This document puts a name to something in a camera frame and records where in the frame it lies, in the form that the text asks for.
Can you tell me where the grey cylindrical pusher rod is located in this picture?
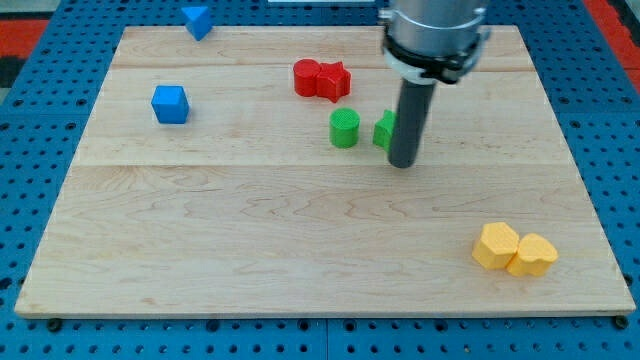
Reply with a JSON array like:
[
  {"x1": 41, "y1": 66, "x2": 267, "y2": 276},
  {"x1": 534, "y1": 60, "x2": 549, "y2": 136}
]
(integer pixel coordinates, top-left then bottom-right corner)
[{"x1": 388, "y1": 80, "x2": 435, "y2": 168}]

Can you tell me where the green star block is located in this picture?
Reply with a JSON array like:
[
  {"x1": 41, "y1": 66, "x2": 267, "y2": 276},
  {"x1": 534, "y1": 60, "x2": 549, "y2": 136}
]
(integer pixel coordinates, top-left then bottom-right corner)
[{"x1": 372, "y1": 109, "x2": 396, "y2": 152}]

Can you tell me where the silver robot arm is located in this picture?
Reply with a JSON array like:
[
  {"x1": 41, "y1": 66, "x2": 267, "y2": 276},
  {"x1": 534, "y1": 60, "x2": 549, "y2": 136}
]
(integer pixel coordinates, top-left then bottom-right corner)
[{"x1": 379, "y1": 0, "x2": 490, "y2": 168}]

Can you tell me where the red star block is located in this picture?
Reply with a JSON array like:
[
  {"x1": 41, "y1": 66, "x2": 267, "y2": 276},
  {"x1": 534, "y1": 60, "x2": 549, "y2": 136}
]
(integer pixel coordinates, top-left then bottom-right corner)
[{"x1": 316, "y1": 62, "x2": 351, "y2": 103}]

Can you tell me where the green cylinder block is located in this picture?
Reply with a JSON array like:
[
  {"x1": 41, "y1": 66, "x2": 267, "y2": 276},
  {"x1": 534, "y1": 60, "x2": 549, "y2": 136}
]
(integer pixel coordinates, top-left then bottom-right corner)
[{"x1": 329, "y1": 108, "x2": 360, "y2": 148}]

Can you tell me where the red cylinder block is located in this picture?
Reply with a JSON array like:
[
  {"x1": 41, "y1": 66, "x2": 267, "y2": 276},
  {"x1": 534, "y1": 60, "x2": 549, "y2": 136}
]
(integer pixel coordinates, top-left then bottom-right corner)
[{"x1": 293, "y1": 58, "x2": 321, "y2": 97}]

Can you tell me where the yellow hexagon block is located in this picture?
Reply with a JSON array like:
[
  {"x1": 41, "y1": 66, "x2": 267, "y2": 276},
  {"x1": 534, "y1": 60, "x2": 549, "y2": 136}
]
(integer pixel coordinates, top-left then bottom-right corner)
[{"x1": 471, "y1": 222, "x2": 520, "y2": 270}]

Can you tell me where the wooden board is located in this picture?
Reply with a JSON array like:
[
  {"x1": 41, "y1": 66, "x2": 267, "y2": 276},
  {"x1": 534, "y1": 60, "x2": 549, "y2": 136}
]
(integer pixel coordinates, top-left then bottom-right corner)
[{"x1": 15, "y1": 26, "x2": 635, "y2": 319}]

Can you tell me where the yellow heart block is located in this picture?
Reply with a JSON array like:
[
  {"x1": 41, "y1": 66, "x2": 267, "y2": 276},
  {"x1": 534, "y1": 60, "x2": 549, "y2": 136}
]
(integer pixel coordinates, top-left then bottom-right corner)
[{"x1": 506, "y1": 233, "x2": 559, "y2": 277}]

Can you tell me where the blue triangular prism block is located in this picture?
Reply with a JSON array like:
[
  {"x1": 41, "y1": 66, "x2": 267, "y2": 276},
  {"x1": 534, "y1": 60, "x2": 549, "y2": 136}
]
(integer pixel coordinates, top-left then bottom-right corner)
[{"x1": 181, "y1": 6, "x2": 213, "y2": 41}]

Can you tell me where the blue cube block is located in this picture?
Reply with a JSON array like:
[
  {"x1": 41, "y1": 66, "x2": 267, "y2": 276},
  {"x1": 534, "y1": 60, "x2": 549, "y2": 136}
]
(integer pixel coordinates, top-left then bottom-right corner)
[{"x1": 151, "y1": 85, "x2": 190, "y2": 124}]

